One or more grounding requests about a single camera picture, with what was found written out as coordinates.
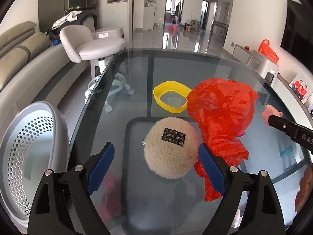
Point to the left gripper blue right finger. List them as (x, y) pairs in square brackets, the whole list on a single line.
[(215, 168)]

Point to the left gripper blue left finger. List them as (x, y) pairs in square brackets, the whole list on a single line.
[(97, 167)]

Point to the red plastic bag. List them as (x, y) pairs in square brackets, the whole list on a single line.
[(223, 110)]

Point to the grey perforated trash bin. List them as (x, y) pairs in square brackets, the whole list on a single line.
[(36, 140)]

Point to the person's right hand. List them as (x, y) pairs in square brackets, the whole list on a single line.
[(304, 189)]

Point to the pink pig toy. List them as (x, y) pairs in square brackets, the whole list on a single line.
[(268, 111)]

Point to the framed family photo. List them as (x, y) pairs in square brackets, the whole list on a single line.
[(301, 85)]

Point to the beige fluffy round pouch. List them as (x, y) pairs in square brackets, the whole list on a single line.
[(170, 147)]

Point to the orange bag on stool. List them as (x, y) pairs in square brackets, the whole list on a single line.
[(265, 49)]

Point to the grey leather sofa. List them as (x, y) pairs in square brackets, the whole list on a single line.
[(32, 69)]

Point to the white swivel stool chair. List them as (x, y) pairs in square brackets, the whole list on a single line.
[(80, 44)]

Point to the pink bucket on floor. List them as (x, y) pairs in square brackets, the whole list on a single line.
[(173, 29)]

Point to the pile of clothes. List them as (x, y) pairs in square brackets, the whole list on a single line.
[(75, 17)]

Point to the yellow plastic ring lid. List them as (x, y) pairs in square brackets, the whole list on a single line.
[(171, 96)]

